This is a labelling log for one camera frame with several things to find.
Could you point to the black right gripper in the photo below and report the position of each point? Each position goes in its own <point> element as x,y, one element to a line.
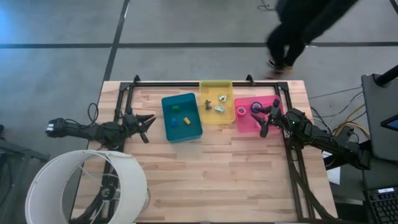
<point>277,120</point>

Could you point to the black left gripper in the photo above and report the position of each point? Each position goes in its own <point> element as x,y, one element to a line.
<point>132,130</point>

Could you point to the blue tape roll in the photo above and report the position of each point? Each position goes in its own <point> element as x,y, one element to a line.
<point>253,107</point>

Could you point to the red tape roll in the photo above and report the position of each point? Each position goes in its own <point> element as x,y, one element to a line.
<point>241,110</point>

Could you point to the blue mini stapler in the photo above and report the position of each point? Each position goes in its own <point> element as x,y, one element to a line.
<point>173,122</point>

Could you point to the yellow mini stapler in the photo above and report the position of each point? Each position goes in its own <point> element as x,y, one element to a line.
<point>186,120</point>

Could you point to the silver staple remover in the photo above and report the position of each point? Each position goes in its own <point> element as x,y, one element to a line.
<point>219,109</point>
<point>222,98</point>

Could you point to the black staple remover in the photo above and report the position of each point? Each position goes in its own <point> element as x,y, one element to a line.
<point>208,105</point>

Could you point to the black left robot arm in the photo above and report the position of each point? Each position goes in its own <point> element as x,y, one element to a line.
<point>81,130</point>

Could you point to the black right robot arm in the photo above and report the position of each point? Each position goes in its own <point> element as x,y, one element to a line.
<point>326,140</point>

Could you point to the pink translucent plastic bin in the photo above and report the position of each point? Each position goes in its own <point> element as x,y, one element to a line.
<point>245,124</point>

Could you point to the blue plastic bin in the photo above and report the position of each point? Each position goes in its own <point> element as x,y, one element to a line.
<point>182,133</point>

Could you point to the yellow translucent plastic bin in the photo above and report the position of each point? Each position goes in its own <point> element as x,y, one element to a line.
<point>217,88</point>

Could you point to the white round lamp shade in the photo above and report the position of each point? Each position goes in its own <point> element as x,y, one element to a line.
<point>133,180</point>

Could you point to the black lamp stand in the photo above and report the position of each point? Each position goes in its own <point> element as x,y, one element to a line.
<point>107,193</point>

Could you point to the white paper sheet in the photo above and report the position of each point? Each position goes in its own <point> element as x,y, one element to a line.
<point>333,175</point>

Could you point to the person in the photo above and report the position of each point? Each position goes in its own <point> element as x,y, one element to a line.
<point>292,25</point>

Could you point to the grey flat panel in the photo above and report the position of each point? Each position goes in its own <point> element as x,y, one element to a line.
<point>379,102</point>

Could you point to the tablet with blue screen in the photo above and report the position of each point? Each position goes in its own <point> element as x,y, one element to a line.
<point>392,124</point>

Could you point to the black pole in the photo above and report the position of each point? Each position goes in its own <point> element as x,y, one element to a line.
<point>387,77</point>

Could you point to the black metal furniture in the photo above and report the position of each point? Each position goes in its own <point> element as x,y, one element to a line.
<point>18,152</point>

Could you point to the black keyboard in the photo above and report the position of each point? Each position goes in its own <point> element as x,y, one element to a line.
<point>384,207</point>

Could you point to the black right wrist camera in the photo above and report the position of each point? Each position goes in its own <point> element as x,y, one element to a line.
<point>275,109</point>

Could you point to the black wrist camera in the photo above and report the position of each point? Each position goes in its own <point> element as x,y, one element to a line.
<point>275,109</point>
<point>130,119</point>

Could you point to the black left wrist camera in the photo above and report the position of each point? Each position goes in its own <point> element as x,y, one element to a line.
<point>130,119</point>

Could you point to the black aluminium table frame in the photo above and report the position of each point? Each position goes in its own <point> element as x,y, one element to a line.
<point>186,84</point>

